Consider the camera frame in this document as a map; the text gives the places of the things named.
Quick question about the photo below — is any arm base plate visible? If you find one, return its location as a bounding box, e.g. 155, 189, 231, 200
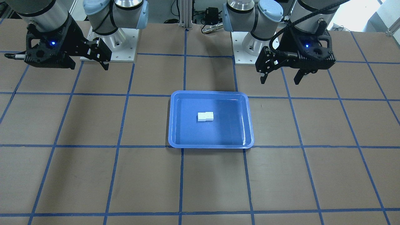
231, 32, 270, 66
87, 27, 141, 63

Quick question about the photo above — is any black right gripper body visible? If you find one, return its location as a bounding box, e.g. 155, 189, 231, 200
24, 14, 86, 70

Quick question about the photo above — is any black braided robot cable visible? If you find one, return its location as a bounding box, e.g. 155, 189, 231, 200
269, 0, 350, 57

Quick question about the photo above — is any aluminium frame post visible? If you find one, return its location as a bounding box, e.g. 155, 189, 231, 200
176, 0, 193, 30

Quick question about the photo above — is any white block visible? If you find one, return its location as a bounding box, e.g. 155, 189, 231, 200
197, 112, 208, 122
204, 112, 214, 121

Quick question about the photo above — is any blue plastic tray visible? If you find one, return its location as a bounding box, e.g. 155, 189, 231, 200
168, 91, 255, 149

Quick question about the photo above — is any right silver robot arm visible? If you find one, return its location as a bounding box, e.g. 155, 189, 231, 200
4, 0, 149, 70

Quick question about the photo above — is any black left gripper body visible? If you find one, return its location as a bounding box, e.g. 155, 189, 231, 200
274, 25, 336, 70

